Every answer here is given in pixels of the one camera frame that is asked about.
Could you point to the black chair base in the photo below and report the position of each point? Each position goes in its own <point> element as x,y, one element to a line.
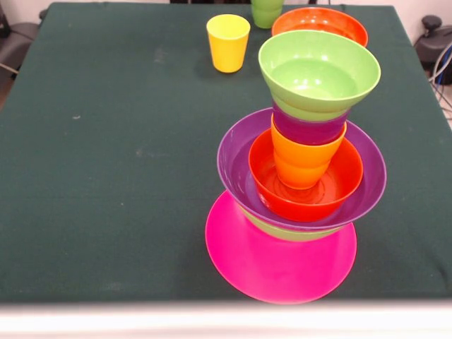
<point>432,42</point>

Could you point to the small green plastic bowl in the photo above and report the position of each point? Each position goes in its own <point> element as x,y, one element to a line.
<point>318,74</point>

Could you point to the large green plastic bowl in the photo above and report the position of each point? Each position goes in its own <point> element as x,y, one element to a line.
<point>289,233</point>

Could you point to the purple plastic cup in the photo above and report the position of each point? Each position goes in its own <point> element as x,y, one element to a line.
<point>307,130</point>

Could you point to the small red-orange plastic bowl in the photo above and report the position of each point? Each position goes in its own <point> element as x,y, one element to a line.
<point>346,183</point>

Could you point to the green plastic cup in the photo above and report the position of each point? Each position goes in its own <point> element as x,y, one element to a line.
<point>265,14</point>

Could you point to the pink plastic bowl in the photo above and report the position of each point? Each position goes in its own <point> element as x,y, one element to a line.
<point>282,268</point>

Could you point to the purple plastic bowl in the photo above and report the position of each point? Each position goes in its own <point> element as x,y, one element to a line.
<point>233,169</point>

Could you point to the orange plastic cup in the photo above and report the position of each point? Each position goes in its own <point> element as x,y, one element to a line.
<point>300,162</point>

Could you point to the large red-orange plastic bowl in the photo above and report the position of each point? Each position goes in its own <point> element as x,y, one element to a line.
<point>318,21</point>

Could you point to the grey office chair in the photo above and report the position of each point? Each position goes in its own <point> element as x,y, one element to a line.
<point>17,42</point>

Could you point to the yellow plastic cup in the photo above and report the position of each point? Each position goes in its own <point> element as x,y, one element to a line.
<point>227,46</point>

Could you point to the dark green tablecloth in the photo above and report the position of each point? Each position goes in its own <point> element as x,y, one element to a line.
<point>106,229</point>

